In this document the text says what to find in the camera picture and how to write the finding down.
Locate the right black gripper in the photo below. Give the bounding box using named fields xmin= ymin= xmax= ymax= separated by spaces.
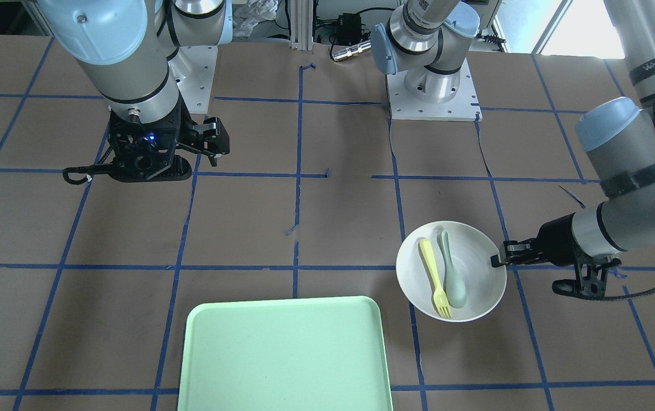
xmin=107 ymin=96 xmax=231 ymax=157

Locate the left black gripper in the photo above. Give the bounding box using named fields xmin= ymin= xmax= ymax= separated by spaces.
xmin=490 ymin=214 xmax=576 ymax=268

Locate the white round plate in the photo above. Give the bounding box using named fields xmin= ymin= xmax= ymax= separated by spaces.
xmin=396 ymin=221 xmax=507 ymax=323

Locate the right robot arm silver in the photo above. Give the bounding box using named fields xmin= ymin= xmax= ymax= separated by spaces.
xmin=38 ymin=1 xmax=233 ymax=185

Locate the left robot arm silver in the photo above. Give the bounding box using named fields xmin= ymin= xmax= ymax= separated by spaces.
xmin=371 ymin=1 xmax=655 ymax=267

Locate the yellow plastic fork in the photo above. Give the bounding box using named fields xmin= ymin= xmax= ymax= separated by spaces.
xmin=418 ymin=237 xmax=452 ymax=319

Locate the pale green plastic spoon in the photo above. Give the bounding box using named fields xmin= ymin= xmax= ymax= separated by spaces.
xmin=439 ymin=231 xmax=468 ymax=309

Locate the light green tray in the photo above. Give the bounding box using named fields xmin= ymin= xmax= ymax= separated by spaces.
xmin=178 ymin=296 xmax=393 ymax=410

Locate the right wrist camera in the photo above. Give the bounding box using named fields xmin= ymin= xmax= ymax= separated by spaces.
xmin=62 ymin=146 xmax=192 ymax=185

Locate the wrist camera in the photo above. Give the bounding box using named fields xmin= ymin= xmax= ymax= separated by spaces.
xmin=552 ymin=254 xmax=626 ymax=301
xmin=62 ymin=146 xmax=192 ymax=185

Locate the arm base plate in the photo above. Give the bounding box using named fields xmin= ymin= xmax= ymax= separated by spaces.
xmin=385 ymin=60 xmax=483 ymax=122
xmin=168 ymin=45 xmax=218 ymax=114

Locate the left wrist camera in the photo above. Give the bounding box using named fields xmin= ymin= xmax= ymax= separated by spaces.
xmin=552 ymin=254 xmax=626 ymax=301

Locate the aluminium frame post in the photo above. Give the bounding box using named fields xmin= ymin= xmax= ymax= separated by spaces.
xmin=285 ymin=1 xmax=317 ymax=54

